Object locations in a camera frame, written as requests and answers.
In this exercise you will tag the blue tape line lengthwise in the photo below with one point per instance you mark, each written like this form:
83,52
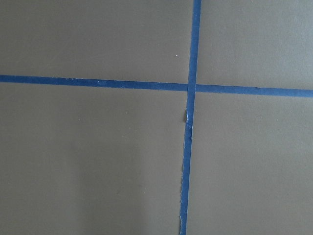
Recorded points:
190,104

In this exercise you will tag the blue tape line crosswise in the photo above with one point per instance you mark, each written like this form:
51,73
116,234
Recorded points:
201,88

